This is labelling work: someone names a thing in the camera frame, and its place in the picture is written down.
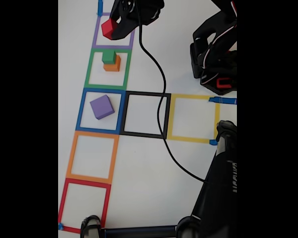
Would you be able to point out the red square frame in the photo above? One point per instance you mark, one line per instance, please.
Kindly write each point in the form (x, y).
(62, 205)

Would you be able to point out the small red cube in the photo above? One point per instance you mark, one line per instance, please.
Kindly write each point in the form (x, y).
(108, 27)

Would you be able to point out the green cube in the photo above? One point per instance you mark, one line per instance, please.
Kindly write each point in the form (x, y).
(108, 56)

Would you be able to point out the black tripod stand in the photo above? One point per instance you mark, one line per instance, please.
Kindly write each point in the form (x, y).
(213, 198)

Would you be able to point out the long blue tape strip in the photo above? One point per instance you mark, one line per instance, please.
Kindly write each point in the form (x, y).
(226, 101)

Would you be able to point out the twisted blue tape strip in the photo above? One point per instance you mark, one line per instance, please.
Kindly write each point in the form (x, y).
(100, 7)

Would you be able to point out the orange cube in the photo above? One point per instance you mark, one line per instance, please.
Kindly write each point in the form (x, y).
(113, 67)

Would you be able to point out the small blue tape piece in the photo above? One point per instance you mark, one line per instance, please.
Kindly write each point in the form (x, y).
(60, 226)
(213, 142)

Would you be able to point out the purple square block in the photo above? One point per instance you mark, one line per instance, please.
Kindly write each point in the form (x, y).
(101, 107)

